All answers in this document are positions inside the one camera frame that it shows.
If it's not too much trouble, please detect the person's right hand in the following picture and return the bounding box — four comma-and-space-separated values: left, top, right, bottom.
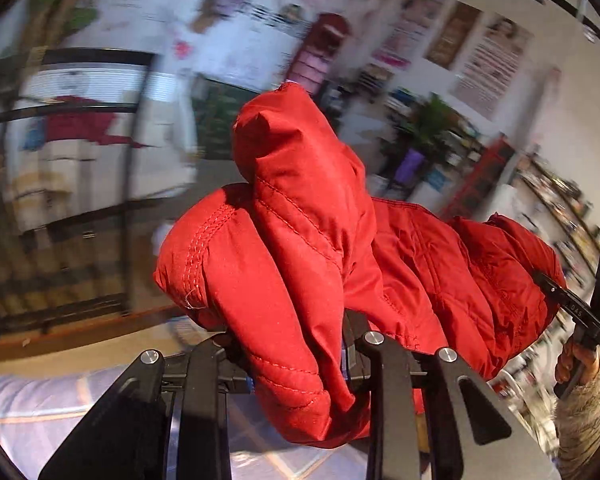
555, 337, 600, 386

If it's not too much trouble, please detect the green patterned cabinet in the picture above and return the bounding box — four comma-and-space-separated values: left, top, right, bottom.
192, 75, 258, 160

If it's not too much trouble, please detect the dark red cloth on sofa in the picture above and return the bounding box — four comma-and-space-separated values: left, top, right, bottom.
45, 112, 145, 148

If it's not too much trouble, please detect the black iron bed footboard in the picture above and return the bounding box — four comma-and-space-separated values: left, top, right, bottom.
0, 48, 157, 339

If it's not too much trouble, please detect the white sofa bed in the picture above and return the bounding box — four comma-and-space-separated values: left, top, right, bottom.
3, 68, 197, 231

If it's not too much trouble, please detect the grey knit sleeve forearm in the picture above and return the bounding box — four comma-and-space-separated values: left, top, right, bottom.
554, 352, 600, 479

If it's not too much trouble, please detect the red miniature phone booth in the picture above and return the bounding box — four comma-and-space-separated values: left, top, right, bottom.
285, 13, 350, 96

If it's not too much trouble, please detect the red hooded jacket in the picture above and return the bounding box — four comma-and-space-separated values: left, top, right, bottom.
154, 82, 564, 448

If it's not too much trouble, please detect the blue plaid bed sheet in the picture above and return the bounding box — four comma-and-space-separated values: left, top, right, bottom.
0, 316, 376, 480

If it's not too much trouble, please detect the potted green plant purple pot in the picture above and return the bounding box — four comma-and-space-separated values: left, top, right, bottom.
392, 93, 460, 186

